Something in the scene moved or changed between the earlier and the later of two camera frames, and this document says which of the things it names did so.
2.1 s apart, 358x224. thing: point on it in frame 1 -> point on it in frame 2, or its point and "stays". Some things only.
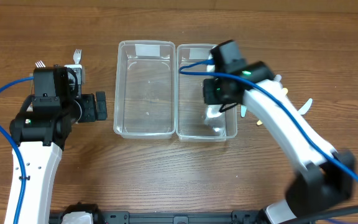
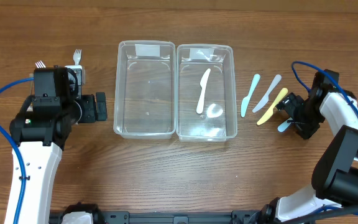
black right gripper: x=212 y=94 -> x=295 y=112
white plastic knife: x=211 y=114 -> x=203 y=82
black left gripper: x=100 y=105 stays
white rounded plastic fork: x=77 y=55 stays
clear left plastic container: x=145 y=101 stays
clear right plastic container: x=196 y=121 stays
